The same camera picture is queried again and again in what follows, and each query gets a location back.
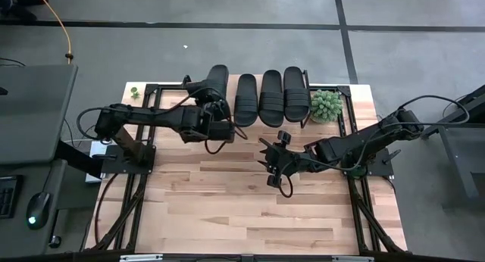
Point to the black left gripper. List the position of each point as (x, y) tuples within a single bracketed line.
[(216, 129)]

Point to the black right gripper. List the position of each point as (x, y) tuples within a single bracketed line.
[(288, 160)]

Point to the black rubber slide sandal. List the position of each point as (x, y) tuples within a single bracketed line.
[(271, 103), (246, 103), (219, 78), (296, 99)]

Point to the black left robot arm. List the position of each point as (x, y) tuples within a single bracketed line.
[(159, 118)]

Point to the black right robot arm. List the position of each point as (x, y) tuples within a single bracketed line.
[(363, 141)]

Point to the green artificial plant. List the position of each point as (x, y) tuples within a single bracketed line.
[(326, 106)]

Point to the small green plant sprig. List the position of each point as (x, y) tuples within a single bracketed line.
[(135, 92)]

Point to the white power box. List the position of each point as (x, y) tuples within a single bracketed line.
[(97, 148)]

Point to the dark grey desk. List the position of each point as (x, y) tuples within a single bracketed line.
[(72, 194)]

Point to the grey desk panel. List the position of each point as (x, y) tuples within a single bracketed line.
[(34, 110)]

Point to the black desk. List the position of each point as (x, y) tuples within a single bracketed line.
[(462, 163)]

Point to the black computer mouse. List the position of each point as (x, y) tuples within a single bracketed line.
[(38, 209)]

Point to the black chair base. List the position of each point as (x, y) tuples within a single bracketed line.
[(15, 4)]

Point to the black keyboard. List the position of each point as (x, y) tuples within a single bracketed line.
[(7, 197)]

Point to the wooden shelf with black frame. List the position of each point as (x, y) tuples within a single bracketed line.
[(232, 88)]

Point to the black metal rig frame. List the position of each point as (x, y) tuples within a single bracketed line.
[(174, 87)]

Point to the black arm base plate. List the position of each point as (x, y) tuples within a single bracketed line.
[(379, 165), (110, 167)]

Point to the silver metal bracket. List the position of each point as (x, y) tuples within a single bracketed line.
[(140, 258), (352, 259)]

